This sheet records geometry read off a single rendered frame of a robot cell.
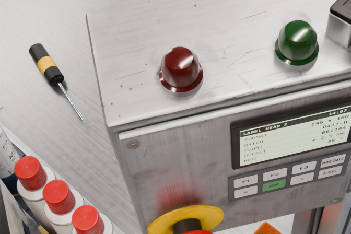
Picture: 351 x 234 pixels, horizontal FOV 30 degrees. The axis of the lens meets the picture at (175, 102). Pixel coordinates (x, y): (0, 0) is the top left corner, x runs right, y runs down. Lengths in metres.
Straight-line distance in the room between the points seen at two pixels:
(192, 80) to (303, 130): 0.08
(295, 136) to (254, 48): 0.06
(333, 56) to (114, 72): 0.13
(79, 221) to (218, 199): 0.33
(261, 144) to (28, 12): 0.96
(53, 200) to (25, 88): 0.45
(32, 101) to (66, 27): 0.17
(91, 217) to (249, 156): 0.39
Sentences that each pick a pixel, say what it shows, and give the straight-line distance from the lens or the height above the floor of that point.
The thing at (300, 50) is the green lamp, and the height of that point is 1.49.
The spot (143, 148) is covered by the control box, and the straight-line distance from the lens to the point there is 0.39.
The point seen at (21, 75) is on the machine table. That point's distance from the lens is 1.24.
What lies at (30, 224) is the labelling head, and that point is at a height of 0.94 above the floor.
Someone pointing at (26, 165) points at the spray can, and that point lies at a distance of 0.84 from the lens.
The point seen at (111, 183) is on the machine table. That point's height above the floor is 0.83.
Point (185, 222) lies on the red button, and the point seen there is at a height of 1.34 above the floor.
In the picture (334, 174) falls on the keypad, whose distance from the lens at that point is 0.49.
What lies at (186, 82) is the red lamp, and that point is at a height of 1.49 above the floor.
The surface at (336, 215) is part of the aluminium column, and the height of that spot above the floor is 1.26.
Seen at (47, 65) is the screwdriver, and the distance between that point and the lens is 1.20.
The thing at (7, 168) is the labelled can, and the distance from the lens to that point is 0.98.
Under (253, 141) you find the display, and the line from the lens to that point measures 0.41.
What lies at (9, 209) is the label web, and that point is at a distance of 0.87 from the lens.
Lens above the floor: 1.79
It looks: 57 degrees down
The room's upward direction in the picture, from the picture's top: 9 degrees counter-clockwise
